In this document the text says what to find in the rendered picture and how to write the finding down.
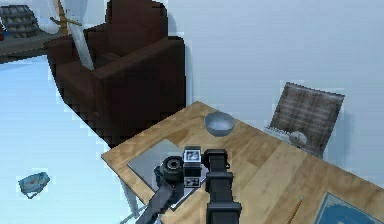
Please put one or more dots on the wooden table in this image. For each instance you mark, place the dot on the wooden table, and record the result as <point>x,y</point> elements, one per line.
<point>263,173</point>

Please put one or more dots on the grey bowl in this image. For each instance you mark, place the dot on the grey bowl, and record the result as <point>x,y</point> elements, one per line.
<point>219,125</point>

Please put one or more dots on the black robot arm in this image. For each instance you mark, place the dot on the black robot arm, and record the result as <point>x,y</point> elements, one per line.
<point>220,186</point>

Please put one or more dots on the dark grey rack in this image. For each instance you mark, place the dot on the dark grey rack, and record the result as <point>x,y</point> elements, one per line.
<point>20,20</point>

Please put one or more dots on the blue box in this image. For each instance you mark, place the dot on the blue box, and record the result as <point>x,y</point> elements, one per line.
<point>33,183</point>

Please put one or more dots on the blue book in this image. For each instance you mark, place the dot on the blue book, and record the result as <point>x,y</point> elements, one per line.
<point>346,211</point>

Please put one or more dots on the closed grey laptop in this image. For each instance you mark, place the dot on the closed grey laptop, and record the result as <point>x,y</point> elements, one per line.
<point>148,160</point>

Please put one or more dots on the dark grey desk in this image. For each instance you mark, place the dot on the dark grey desk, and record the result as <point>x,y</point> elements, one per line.
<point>23,45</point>

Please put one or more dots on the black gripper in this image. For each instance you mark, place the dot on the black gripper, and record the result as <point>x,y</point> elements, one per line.
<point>171,166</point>

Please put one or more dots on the dark brown armchair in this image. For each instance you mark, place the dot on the dark brown armchair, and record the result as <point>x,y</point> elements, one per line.
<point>133,83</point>

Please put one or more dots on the wooden pencil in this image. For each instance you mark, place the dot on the wooden pencil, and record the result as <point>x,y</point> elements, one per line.
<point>295,209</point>

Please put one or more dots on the white round lump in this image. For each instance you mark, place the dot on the white round lump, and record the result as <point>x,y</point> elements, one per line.
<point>297,138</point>

